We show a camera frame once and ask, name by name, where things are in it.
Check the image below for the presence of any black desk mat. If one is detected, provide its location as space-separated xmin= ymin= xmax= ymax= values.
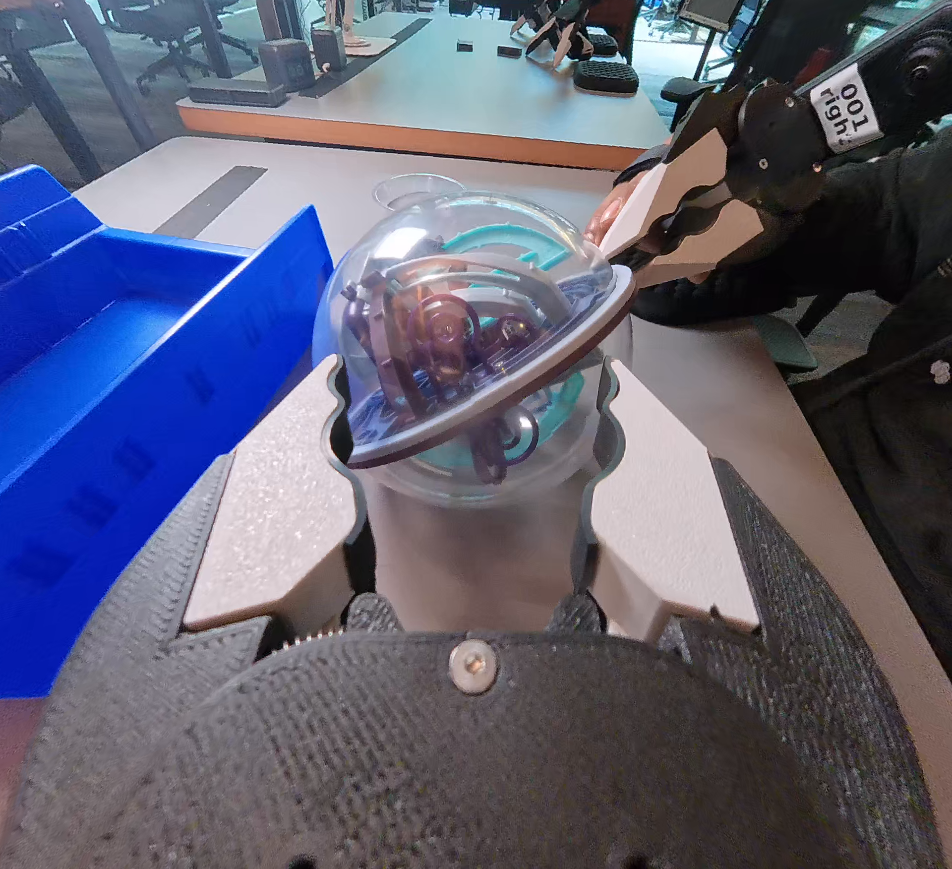
xmin=297 ymin=17 xmax=434 ymax=100

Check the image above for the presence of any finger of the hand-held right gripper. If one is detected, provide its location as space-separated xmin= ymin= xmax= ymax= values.
xmin=597 ymin=86 xmax=746 ymax=258
xmin=613 ymin=185 xmax=769 ymax=290

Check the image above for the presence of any clear plastic maze ball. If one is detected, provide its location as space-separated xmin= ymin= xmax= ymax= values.
xmin=312 ymin=192 xmax=637 ymax=509

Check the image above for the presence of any black mesh office chair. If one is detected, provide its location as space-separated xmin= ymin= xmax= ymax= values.
xmin=660 ymin=0 xmax=952 ymax=135

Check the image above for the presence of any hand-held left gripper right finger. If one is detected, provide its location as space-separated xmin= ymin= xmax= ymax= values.
xmin=570 ymin=358 xmax=765 ymax=641

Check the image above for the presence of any black power station box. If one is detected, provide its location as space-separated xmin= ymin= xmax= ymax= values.
xmin=258 ymin=39 xmax=315 ymax=94

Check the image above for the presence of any black rolling office chair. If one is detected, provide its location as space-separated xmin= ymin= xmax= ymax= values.
xmin=74 ymin=0 xmax=260 ymax=96

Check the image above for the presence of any blue plastic bin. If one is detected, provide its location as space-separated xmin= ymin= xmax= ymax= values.
xmin=0 ymin=205 xmax=334 ymax=699
xmin=0 ymin=164 xmax=101 ymax=290

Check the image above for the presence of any orange-edged grey desk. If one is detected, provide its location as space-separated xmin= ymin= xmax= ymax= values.
xmin=177 ymin=12 xmax=670 ymax=172

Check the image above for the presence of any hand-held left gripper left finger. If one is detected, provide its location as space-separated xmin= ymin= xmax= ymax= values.
xmin=180 ymin=354 xmax=378 ymax=644

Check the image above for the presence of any long black bar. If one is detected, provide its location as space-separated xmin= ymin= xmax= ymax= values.
xmin=187 ymin=79 xmax=288 ymax=109

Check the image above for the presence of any person's right hand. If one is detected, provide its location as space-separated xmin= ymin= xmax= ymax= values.
xmin=584 ymin=181 xmax=638 ymax=247

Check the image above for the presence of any small black speaker box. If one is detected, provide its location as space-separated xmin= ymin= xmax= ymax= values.
xmin=311 ymin=27 xmax=349 ymax=72

